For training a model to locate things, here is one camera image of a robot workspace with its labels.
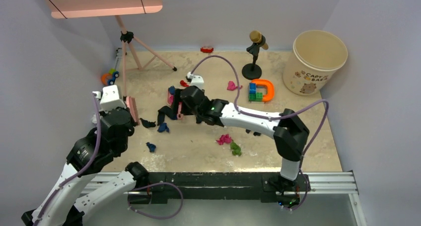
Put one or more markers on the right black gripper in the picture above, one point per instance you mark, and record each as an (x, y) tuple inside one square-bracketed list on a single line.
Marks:
[(186, 111)]

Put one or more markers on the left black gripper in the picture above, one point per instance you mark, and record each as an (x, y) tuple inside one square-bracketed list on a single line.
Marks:
[(132, 122)]

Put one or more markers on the pink hand brush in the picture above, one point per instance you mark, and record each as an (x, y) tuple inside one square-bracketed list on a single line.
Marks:
[(131, 104)]

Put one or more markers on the pink plastic dustpan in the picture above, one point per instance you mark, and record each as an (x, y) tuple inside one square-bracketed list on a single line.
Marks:
[(175, 103)]

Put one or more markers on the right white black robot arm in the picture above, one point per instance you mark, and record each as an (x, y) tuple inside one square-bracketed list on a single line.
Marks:
[(286, 129)]

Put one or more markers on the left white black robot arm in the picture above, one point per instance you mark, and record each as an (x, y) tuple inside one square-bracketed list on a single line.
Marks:
[(65, 205)]

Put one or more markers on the white paper scrap off table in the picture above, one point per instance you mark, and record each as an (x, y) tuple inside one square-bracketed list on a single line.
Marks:
[(95, 118)]

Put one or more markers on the red paper scrap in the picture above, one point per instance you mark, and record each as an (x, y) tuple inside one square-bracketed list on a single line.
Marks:
[(184, 84)]

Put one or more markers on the blue paper scrap near dustpan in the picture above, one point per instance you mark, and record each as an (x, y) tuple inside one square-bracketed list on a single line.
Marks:
[(171, 90)]

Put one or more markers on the black paper scrap left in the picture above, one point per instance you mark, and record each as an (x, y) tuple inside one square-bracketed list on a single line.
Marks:
[(147, 124)]

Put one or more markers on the pink paper scrap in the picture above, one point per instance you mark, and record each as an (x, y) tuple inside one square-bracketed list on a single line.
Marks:
[(232, 86)]

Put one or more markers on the blue paper scrap front left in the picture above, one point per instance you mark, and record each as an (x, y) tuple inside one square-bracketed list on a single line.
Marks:
[(151, 147)]

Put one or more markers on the orange blue toy car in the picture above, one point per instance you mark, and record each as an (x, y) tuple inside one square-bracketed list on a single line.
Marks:
[(110, 77)]

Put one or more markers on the magenta paper scrap front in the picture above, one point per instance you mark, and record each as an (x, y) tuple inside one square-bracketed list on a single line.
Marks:
[(224, 139)]

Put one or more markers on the red object at table edge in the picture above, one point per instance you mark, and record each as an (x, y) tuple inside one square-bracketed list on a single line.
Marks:
[(206, 49)]

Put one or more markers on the blue green building blocks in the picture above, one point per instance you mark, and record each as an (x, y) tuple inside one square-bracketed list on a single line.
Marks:
[(254, 94)]

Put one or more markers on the green paper scrap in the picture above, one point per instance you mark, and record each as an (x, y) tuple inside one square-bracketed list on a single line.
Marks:
[(235, 149)]

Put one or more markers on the gold microphone on black stand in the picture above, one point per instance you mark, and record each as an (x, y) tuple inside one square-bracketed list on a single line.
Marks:
[(252, 70)]

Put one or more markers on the cream capybara bucket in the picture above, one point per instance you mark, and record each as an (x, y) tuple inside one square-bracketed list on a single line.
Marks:
[(316, 56)]

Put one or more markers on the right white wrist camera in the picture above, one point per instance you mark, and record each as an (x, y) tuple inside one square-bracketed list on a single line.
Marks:
[(195, 80)]

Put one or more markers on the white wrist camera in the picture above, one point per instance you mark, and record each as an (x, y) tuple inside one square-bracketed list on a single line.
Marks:
[(195, 80), (110, 98)]

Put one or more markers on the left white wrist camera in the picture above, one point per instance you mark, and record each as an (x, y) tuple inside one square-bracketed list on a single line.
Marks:
[(110, 98)]

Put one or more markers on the orange plastic ring toy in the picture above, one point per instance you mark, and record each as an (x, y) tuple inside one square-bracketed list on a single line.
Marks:
[(268, 86)]

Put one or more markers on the aluminium table frame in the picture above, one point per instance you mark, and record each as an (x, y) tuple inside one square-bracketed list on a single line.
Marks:
[(267, 187)]

